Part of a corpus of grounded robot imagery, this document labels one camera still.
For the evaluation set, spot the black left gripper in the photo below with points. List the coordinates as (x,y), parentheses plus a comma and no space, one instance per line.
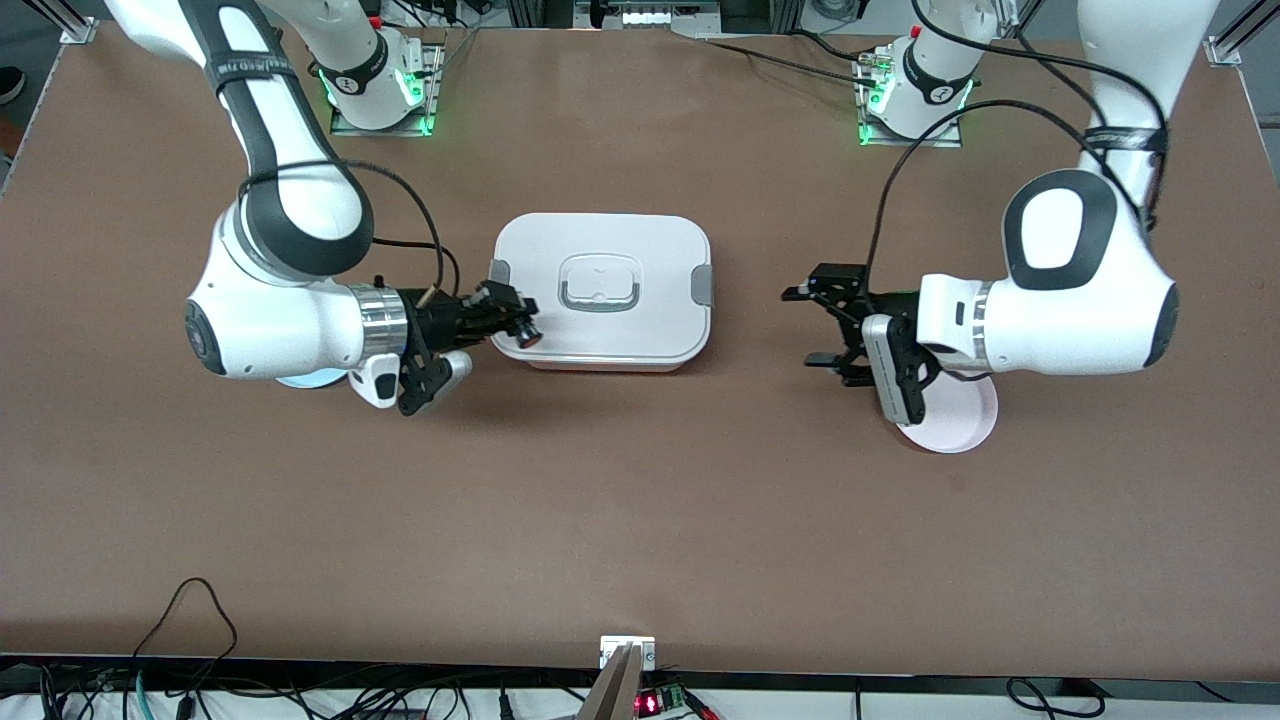
(893,303)

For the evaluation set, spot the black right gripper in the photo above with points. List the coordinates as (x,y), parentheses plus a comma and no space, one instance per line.
(432,315)

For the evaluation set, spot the orange and black push-button switch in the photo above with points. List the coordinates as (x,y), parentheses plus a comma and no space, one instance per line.
(528,335)

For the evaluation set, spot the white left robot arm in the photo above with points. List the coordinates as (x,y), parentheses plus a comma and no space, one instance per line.
(1060,330)

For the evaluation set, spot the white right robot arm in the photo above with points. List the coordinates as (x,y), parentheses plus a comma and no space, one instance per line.
(280,330)

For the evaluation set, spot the white lunch box grey clips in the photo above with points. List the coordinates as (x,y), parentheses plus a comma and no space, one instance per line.
(600,290)

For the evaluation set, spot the pinkish white round plate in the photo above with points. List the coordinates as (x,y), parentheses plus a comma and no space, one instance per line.
(955,415)

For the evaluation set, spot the light blue round plate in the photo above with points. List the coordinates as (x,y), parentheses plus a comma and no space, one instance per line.
(310,380)

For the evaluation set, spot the green board with red light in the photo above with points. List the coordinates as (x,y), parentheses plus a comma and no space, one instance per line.
(665,700)

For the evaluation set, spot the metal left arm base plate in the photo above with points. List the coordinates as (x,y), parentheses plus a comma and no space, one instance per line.
(915,143)

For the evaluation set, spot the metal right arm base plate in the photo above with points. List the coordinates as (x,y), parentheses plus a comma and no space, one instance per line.
(436,90)

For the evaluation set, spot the aluminium frame with light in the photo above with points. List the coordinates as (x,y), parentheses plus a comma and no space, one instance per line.
(645,15)

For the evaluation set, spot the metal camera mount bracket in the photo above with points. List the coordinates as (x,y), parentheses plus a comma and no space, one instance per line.
(627,670)

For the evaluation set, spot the aluminium corner bracket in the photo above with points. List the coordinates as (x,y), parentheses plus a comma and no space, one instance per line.
(1225,52)
(80,30)

